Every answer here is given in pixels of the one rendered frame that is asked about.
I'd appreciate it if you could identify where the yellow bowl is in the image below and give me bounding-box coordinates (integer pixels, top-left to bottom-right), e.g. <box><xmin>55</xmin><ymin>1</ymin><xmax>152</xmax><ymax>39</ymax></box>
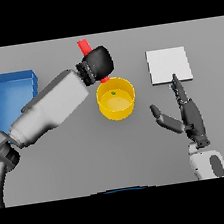
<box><xmin>93</xmin><ymin>74</ymin><xmax>140</xmax><ymax>124</ymax></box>

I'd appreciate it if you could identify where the pale square scale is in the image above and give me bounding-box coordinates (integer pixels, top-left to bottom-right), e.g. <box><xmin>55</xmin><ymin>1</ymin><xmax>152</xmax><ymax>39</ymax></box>
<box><xmin>144</xmin><ymin>45</ymin><xmax>194</xmax><ymax>88</ymax></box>

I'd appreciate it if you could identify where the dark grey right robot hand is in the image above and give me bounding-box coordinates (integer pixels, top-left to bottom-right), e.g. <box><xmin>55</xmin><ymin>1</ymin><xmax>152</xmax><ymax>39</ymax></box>
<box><xmin>145</xmin><ymin>69</ymin><xmax>212</xmax><ymax>155</ymax></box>

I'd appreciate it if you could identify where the blue tray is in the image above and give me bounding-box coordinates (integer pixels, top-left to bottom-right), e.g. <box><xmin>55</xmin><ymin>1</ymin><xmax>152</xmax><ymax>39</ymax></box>
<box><xmin>0</xmin><ymin>68</ymin><xmax>46</xmax><ymax>139</ymax></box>

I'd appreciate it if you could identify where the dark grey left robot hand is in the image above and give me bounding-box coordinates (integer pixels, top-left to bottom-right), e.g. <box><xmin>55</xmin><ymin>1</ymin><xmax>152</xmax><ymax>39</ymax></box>
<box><xmin>73</xmin><ymin>44</ymin><xmax>117</xmax><ymax>88</ymax></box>

